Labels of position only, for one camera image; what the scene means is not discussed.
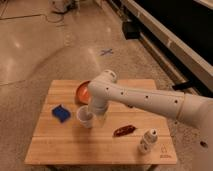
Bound white ceramic cup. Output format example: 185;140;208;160
76;105;93;129

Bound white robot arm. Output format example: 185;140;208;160
88;70;213;171

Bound orange bowl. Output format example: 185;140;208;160
75;81;90;104

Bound dark red chili pepper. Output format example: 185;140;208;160
113;125;136;137

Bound blue sponge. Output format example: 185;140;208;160
52;105;71;123

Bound wooden table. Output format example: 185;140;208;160
25;80;177;165

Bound black box on floor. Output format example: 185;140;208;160
122;22;140;39

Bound small white bottle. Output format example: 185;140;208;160
138;129;158;155

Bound white machine base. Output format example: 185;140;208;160
51;0;75;13

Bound black floor cable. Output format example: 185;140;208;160
44;11;66;25

